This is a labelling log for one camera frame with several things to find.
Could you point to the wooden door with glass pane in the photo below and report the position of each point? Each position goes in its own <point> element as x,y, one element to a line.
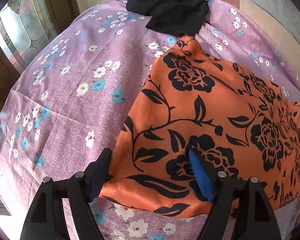
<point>22,35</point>

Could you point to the pink blanket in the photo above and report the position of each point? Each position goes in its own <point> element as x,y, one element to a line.
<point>255,22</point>

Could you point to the purple floral bedsheet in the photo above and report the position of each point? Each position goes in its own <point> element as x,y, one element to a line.
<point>72,85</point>

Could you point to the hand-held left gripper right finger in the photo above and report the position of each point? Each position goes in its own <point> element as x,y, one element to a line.
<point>201,175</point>

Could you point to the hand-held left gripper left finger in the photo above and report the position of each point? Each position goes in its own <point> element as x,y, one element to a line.
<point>100,172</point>

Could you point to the grey-blue pillow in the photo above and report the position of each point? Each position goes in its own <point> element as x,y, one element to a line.
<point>277,7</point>

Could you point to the orange black floral garment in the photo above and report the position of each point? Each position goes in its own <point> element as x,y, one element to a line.
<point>215,110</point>

